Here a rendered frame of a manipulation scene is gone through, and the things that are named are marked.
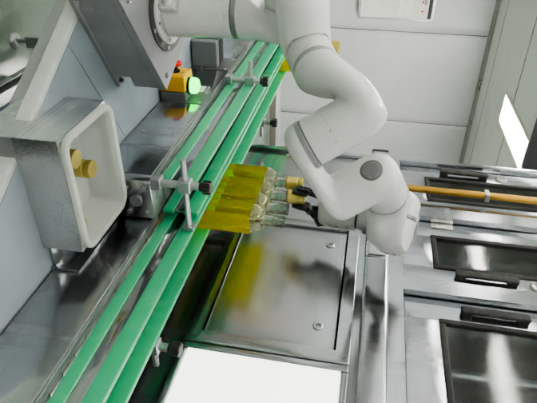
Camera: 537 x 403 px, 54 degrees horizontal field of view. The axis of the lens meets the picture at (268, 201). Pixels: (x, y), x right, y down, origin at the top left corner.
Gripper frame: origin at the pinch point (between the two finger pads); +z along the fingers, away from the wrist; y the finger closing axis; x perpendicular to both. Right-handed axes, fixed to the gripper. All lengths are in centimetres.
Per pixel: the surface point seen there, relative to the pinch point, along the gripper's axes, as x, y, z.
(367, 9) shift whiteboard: -555, -89, 144
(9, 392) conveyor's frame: 75, 6, 14
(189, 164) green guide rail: 17.8, 13.6, 19.9
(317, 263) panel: 7.4, -12.4, -8.0
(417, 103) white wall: -577, -205, 68
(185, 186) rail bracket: 28.9, 15.7, 13.4
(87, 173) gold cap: 42, 22, 25
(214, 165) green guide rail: 5.0, 6.5, 21.5
